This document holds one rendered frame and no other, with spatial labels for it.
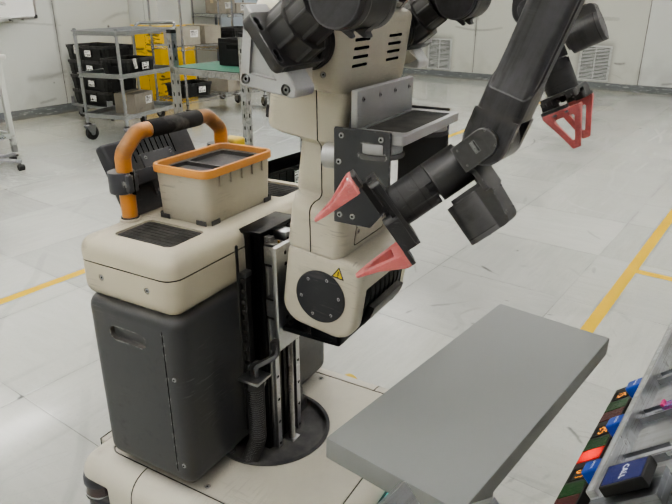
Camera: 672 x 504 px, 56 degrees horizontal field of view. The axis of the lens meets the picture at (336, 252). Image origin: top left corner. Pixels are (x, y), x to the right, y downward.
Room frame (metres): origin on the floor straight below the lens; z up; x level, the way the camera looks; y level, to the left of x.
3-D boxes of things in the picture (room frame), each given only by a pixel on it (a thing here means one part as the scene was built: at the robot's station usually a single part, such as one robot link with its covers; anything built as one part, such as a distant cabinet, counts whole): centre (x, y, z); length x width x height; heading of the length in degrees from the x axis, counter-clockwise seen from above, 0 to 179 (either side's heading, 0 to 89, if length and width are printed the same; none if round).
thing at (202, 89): (6.93, 1.58, 0.29); 0.40 x 0.30 x 0.14; 144
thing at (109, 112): (6.01, 1.89, 0.50); 0.90 x 0.54 x 1.00; 158
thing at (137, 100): (6.00, 1.89, 0.30); 0.30 x 0.23 x 0.18; 162
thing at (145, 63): (5.98, 1.90, 0.63); 0.40 x 0.30 x 0.14; 158
